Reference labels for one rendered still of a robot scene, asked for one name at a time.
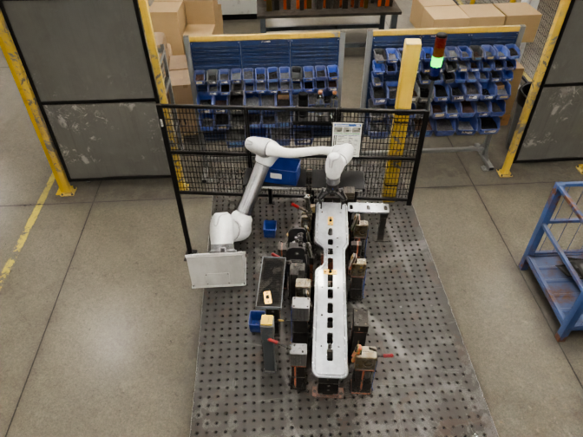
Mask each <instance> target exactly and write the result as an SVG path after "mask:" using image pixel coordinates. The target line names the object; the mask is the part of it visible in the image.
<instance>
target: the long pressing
mask: <svg viewBox="0 0 583 437"><path fill-rule="evenodd" d="M320 208H321V204H319V202H317V204H316V215H315V237H314V242H315V244H316V245H318V246H319V247H320V248H322V249H323V251H324V262H323V264H322V265H321V266H319V267H318V268H317V269H316V270H315V284H314V310H313V335H312V359H311V372H312V374H313V375H314V376H315V377H317V378H329V379H344V378H345V377H346V376H347V375H348V343H347V310H346V277H345V250H346V248H347V246H348V244H349V230H348V206H347V205H346V204H344V205H343V207H342V209H341V203H333V202H322V209H320ZM328 217H333V225H328ZM329 228H332V229H333V234H332V235H329V234H328V230H329ZM329 239H332V245H328V240H329ZM328 249H332V250H333V254H332V255H329V254H328ZM328 258H332V259H333V270H337V275H332V276H333V287H332V288H329V287H328V275H330V274H324V269H326V270H328ZM322 287H323V288H322ZM328 290H333V298H332V299H328ZM328 303H332V304H333V312H332V313H328V312H327V309H328ZM321 315H322V316H321ZM329 317H331V318H332V319H333V328H331V329H330V328H327V318H329ZM328 333H332V334H333V344H332V348H331V349H332V350H333V360H332V361H327V349H328V343H327V334H328ZM321 346H322V347H321ZM338 346H339V347H338Z"/></svg>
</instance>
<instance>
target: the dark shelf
mask: <svg viewBox="0 0 583 437"><path fill-rule="evenodd" d="M252 170H253V168H249V167H247V168H246V172H245V176H244V180H243V185H242V187H243V188H246V186H247V183H248V181H249V179H250V177H251V174H252ZM305 183H306V169H300V176H299V179H298V183H297V185H296V186H288V185H282V184H275V183H268V182H264V183H263V185H262V187H261V188H263V189H287V190H306V187H305ZM322 186H323V187H324V188H326V187H327V183H326V172H325V170H312V187H311V189H312V190H315V191H321V189H322ZM344 186H354V188H355V192H365V183H364V171H342V172H341V174H340V183H339V184H338V188H341V187H342V188H343V189H344Z"/></svg>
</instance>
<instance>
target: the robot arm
mask: <svg viewBox="0 0 583 437"><path fill-rule="evenodd" d="M245 146H246V149H247V150H249V151H250V152H252V153H255V154H256V164H255V166H254V168H253V170H252V174H251V177H250V179H249V181H248V183H247V186H246V189H245V191H244V194H243V196H242V199H241V201H240V203H239V207H238V210H236V211H234V212H233V213H232V214H230V213H228V212H218V213H214V215H213V216H212V219H211V222H210V239H211V250H210V251H209V253H227V252H237V250H235V249H234V244H233V242H238V241H242V240H244V239H246V238H248V237H249V236H250V234H251V231H252V216H251V212H252V209H253V207H254V205H255V202H256V200H257V197H258V196H259V192H260V189H261V187H262V185H263V183H264V180H265V176H266V175H267V172H268V170H269V167H271V166H272V165H273V164H274V163H275V161H276V160H277V159H278V158H279V157H280V158H298V157H305V156H312V155H319V154H323V155H327V159H326V162H325V172H326V183H327V187H326V188H324V187H323V186H322V189H321V191H320V192H319V194H318V196H317V199H318V200H319V204H321V208H320V209H322V199H323V198H324V197H325V196H326V195H328V194H336V195H337V196H338V197H339V198H340V199H341V209H342V207H343V205H344V201H345V200H347V196H346V194H345V193H344V189H343V188H342V187H341V188H338V184H339V183H340V174H341V172H342V171H343V170H344V167H345V166H346V165H347V164H348V163H349V162H350V160H351V159H352V157H353V155H354V147H353V146H352V145H351V144H349V143H344V144H343V145H335V146H334V147H302V148H285V147H281V146H280V145H279V144H278V143H277V142H276V141H274V140H271V139H267V138H262V137H256V136H253V137H249V138H247V139H246V142H245ZM324 190H326V192H325V193H324V194H323V195H321V194H322V193H323V192H324ZM338 191H340V192H341V193H342V194H343V196H342V195H341V194H340V193H339V192H338Z"/></svg>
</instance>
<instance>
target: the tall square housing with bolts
mask: <svg viewBox="0 0 583 437"><path fill-rule="evenodd" d="M309 316H310V298H309V297H293V298H292V305H291V320H292V321H293V320H298V322H296V321H294V322H293V338H292V322H291V342H290V343H306V344H307V352H309V351H310V346H309V341H310V339H309V338H308V326H309V324H308V322H309Z"/></svg>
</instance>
